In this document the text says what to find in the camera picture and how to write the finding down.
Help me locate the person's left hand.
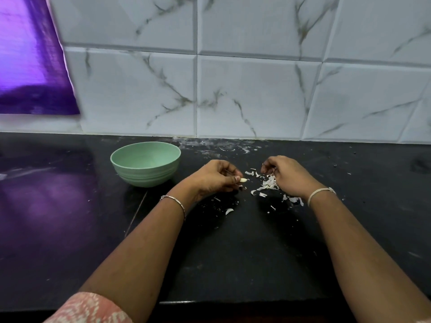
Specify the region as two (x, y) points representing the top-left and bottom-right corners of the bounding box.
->
(183, 159), (244, 202)

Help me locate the person's right hand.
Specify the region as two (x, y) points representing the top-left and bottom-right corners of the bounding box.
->
(260, 155), (324, 199)

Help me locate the mint green bowl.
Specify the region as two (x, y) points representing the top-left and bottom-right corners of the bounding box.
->
(110, 141), (183, 188)

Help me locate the person's right forearm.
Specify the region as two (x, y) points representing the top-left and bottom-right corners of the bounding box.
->
(310, 192), (431, 323)

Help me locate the person's left forearm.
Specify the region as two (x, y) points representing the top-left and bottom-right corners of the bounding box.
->
(77, 195), (199, 317)

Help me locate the pile of white garlic peels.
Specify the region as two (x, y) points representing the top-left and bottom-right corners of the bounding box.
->
(244, 169), (305, 211)

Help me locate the pink patterned left sleeve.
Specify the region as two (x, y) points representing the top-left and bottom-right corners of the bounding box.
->
(43, 292), (134, 323)

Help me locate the purple cloth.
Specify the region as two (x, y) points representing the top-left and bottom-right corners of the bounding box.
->
(0, 0), (82, 116)

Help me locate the silver right wrist bracelet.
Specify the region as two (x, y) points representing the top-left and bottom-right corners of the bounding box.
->
(307, 187), (337, 208)

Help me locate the silver wrist bracelet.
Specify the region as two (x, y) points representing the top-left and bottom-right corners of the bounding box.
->
(307, 187), (337, 208)
(159, 194), (188, 221)

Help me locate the silver left wrist bracelet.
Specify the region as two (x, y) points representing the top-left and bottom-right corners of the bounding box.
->
(159, 194), (188, 221)

